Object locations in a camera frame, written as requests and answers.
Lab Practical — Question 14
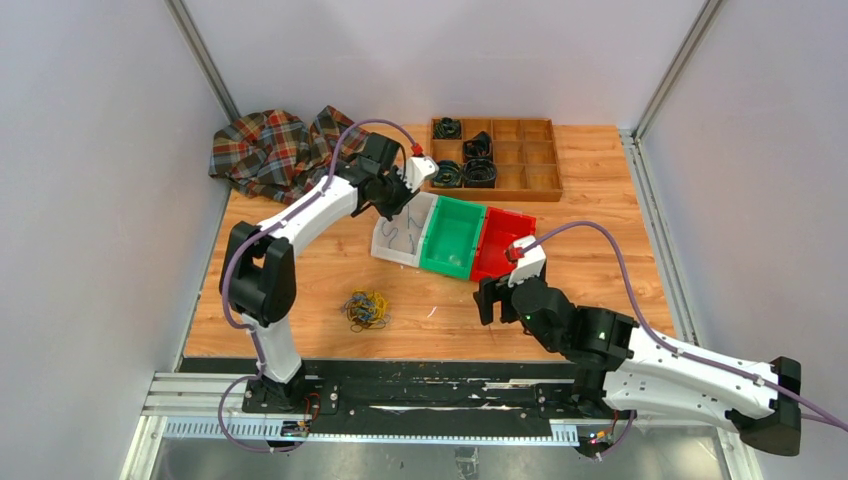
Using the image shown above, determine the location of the yellow wire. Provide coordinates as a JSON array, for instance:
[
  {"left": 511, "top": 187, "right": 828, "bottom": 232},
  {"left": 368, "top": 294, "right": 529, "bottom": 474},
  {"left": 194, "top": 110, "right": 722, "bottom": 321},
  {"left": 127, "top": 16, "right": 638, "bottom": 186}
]
[{"left": 345, "top": 290, "right": 392, "bottom": 333}]

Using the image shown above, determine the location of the blue wire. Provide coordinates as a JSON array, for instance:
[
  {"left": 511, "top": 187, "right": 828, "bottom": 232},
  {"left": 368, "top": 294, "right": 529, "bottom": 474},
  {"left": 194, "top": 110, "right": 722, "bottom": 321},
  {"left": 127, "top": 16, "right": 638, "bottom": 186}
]
[
  {"left": 378, "top": 210, "right": 425, "bottom": 256},
  {"left": 343, "top": 294, "right": 389, "bottom": 329}
]

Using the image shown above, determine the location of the brown wire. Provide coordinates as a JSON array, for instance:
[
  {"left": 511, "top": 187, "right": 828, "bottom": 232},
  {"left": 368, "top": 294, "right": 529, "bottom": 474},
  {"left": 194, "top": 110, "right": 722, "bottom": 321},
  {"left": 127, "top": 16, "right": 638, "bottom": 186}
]
[{"left": 341, "top": 291, "right": 392, "bottom": 334}]

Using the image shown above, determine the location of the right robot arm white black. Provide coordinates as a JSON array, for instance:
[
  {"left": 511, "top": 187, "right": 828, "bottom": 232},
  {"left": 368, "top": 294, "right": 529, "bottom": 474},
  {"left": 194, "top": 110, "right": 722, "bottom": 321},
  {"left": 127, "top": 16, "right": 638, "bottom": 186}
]
[{"left": 473, "top": 277, "right": 802, "bottom": 457}]

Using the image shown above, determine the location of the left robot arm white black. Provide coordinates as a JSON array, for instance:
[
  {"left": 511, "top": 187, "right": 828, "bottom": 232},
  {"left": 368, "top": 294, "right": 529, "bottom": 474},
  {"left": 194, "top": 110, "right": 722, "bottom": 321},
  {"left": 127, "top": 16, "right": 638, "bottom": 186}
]
[{"left": 219, "top": 134, "right": 436, "bottom": 413}]

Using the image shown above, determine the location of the white plastic bin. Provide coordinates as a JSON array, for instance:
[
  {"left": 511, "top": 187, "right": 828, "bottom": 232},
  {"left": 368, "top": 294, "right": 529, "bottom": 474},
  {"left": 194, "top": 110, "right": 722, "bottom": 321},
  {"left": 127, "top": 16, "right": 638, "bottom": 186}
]
[{"left": 370, "top": 192, "right": 439, "bottom": 267}]

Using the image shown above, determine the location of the green plastic bin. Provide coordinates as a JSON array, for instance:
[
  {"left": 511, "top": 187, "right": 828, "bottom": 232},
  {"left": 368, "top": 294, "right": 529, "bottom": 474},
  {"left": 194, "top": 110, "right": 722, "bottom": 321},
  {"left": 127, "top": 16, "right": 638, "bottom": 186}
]
[{"left": 420, "top": 196, "right": 487, "bottom": 280}]

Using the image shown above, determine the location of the rolled belt bottom left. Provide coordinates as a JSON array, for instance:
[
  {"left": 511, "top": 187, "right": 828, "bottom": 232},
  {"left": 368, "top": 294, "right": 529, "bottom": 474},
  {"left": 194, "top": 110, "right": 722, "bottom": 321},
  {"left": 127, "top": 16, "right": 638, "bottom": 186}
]
[{"left": 431, "top": 160, "right": 463, "bottom": 188}]

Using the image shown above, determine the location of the rolled belt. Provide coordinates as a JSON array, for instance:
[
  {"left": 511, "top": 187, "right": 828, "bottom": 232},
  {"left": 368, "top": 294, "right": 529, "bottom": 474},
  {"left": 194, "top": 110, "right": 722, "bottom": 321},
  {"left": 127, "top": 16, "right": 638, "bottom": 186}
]
[
  {"left": 462, "top": 131, "right": 493, "bottom": 161},
  {"left": 433, "top": 117, "right": 462, "bottom": 140},
  {"left": 462, "top": 158, "right": 498, "bottom": 188},
  {"left": 431, "top": 160, "right": 463, "bottom": 188}
]

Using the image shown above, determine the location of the red plastic bin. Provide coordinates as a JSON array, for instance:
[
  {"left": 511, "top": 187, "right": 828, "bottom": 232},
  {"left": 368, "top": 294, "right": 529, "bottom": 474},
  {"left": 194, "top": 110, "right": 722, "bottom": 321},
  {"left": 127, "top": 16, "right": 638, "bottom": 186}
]
[{"left": 470, "top": 207, "right": 536, "bottom": 282}]

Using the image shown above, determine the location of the rolled belt top left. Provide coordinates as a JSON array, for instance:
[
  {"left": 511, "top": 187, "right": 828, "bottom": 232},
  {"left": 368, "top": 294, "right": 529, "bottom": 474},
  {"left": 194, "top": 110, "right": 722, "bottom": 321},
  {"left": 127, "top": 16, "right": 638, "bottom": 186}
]
[{"left": 433, "top": 117, "right": 462, "bottom": 140}]

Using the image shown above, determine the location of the rolled belt bottom right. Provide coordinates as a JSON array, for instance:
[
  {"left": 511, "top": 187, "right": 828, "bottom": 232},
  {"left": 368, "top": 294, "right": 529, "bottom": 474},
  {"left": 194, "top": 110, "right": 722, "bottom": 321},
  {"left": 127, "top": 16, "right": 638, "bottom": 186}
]
[{"left": 462, "top": 158, "right": 498, "bottom": 188}]

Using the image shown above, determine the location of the rolled belt middle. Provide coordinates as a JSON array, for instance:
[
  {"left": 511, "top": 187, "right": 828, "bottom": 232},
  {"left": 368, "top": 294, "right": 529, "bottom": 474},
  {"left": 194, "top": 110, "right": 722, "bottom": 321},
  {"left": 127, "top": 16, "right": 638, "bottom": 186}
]
[{"left": 462, "top": 131, "right": 493, "bottom": 161}]

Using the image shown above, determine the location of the wooden compartment tray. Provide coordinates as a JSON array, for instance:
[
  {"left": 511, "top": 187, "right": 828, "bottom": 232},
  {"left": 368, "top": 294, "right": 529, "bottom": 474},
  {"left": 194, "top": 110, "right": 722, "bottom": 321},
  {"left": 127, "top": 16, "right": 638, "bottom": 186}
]
[{"left": 426, "top": 117, "right": 563, "bottom": 202}]

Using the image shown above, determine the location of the plaid cloth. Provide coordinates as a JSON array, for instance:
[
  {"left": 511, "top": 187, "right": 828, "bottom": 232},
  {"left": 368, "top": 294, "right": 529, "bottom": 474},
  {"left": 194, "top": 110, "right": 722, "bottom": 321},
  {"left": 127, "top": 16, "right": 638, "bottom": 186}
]
[{"left": 208, "top": 106, "right": 369, "bottom": 204}]

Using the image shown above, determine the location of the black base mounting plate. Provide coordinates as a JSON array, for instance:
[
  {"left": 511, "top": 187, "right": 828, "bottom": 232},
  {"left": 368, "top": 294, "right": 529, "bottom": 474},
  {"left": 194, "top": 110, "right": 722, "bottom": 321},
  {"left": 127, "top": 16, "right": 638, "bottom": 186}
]
[{"left": 180, "top": 357, "right": 614, "bottom": 439}]

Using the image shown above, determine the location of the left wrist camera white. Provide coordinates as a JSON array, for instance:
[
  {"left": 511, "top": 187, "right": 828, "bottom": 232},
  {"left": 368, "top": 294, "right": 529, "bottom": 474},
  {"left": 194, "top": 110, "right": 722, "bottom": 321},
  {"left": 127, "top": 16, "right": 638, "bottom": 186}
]
[{"left": 402, "top": 156, "right": 439, "bottom": 192}]

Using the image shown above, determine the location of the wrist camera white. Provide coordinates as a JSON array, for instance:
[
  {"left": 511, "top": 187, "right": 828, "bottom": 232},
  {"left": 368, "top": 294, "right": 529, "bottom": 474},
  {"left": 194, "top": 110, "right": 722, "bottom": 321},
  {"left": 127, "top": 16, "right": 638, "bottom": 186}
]
[
  {"left": 402, "top": 156, "right": 439, "bottom": 192},
  {"left": 506, "top": 235, "right": 547, "bottom": 287}
]

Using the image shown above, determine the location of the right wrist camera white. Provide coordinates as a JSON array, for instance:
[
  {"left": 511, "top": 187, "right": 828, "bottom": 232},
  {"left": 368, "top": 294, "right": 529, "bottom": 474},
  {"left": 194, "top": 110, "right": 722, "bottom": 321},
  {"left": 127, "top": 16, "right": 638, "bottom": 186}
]
[{"left": 506, "top": 235, "right": 547, "bottom": 287}]

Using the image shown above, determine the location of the blue wire in white bin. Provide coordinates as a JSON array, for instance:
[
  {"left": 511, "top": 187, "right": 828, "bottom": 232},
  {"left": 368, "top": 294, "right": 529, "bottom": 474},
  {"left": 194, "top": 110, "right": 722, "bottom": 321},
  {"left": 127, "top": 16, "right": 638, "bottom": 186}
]
[{"left": 378, "top": 210, "right": 425, "bottom": 256}]

